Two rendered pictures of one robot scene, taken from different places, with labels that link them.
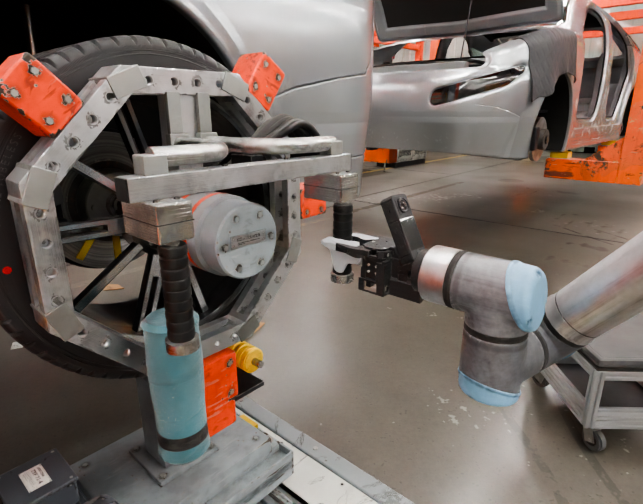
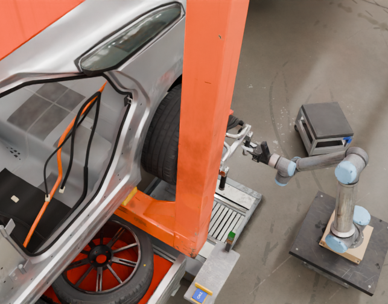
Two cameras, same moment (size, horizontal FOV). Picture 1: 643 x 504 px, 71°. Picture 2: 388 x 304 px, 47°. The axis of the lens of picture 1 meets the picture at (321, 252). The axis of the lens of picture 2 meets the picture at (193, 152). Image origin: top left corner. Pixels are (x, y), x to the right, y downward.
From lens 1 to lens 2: 2.39 m
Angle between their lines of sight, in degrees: 36
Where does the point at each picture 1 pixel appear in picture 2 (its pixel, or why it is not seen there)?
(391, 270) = (260, 157)
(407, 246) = (266, 155)
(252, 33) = not seen: hidden behind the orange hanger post
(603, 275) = (307, 163)
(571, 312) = (300, 167)
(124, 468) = (166, 195)
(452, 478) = (262, 177)
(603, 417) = (315, 151)
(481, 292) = (282, 169)
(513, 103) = not seen: outside the picture
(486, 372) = (281, 181)
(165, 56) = not seen: hidden behind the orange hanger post
